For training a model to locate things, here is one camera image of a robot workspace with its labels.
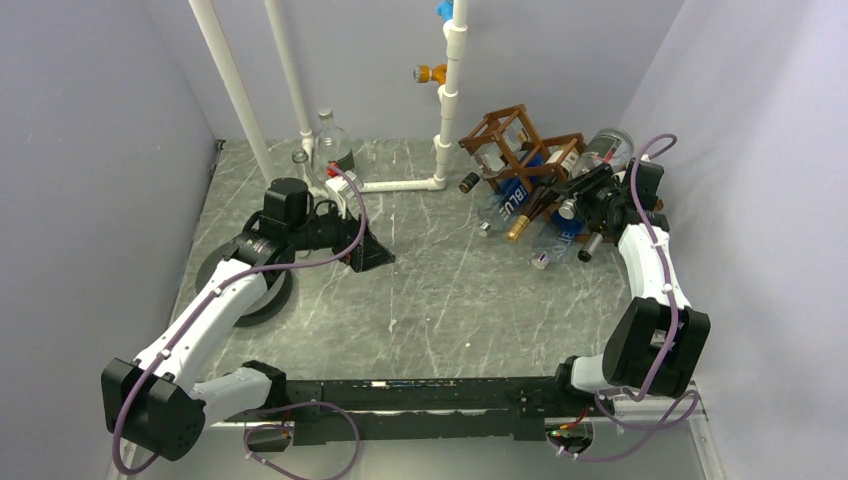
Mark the lower blue clear bottle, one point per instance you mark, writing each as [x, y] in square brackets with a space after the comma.
[551, 244]

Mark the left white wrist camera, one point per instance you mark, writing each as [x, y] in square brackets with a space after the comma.
[344, 191]

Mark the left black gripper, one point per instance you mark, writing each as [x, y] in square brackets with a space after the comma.
[370, 253]

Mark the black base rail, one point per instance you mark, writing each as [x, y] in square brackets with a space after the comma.
[523, 408]

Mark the blue labelled clear bottle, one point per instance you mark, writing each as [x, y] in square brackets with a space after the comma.
[498, 213]

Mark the clear bottle dark label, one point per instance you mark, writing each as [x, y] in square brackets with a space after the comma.
[610, 145]

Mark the white pvc pipe frame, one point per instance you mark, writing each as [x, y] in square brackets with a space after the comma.
[455, 34]

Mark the orange valve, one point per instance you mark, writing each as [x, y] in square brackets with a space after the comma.
[427, 74]

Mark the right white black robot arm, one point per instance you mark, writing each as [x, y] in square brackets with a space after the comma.
[659, 339]

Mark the clear bottle red green label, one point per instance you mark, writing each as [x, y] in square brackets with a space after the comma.
[333, 146]

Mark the dark bottle silver cap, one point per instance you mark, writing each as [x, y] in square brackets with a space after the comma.
[587, 250]

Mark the blue valve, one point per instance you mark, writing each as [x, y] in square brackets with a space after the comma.
[445, 9]

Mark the standing clear empty bottle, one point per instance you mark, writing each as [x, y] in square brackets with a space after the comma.
[300, 157]

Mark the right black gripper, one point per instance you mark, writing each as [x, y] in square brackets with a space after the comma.
[569, 188]

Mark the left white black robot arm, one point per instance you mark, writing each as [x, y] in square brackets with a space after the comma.
[156, 400]

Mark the brown wooden wine rack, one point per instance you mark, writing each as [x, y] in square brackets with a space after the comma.
[506, 145]

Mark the aluminium frame rail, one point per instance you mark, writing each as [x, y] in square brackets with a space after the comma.
[649, 417]

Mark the slanted white pvc pipe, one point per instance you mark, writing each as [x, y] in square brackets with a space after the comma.
[211, 29]

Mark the dark bottle gold cap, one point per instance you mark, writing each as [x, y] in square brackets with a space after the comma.
[540, 200]

